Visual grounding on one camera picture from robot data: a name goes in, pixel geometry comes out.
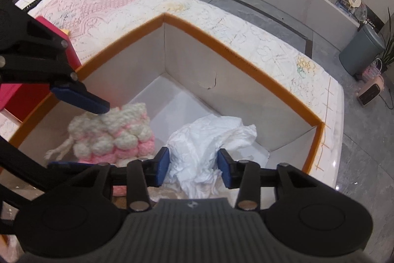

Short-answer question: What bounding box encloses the striped woven basket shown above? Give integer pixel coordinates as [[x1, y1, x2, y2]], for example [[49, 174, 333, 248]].
[[360, 61, 382, 82]]

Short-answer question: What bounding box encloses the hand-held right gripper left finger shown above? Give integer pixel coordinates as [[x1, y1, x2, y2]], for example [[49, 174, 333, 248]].
[[88, 146, 171, 213]]

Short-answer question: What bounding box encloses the heater power cable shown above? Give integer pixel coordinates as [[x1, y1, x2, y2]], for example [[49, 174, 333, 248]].
[[380, 93, 394, 110]]

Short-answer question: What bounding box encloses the long-leaf potted plant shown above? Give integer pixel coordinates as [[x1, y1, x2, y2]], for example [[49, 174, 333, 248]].
[[380, 8, 394, 73]]

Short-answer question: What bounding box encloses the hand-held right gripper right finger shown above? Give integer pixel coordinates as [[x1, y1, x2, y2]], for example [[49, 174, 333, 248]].
[[217, 148, 300, 211]]

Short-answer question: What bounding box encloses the grey trash can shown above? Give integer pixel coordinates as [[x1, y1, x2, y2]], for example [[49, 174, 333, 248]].
[[338, 23, 386, 81]]

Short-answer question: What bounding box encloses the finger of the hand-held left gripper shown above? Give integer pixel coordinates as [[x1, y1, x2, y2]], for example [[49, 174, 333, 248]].
[[0, 0, 111, 115], [0, 139, 109, 212]]

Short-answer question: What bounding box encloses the red box with clear front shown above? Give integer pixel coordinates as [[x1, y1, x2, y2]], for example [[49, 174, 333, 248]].
[[0, 16, 82, 122]]

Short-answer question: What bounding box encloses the pink white knitted bag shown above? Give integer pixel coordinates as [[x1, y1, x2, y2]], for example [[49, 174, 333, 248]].
[[45, 102, 156, 169]]

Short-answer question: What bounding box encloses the pink space heater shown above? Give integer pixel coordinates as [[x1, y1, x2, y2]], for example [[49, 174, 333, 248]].
[[357, 75, 385, 106]]

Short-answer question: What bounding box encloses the black remote control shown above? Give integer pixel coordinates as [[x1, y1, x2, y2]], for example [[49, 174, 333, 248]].
[[23, 0, 44, 12]]

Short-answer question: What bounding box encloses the orange cardboard box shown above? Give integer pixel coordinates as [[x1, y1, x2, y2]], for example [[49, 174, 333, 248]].
[[0, 12, 326, 202]]

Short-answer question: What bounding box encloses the white crinkled cloth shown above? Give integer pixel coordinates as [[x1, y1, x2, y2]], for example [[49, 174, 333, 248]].
[[166, 115, 258, 199]]

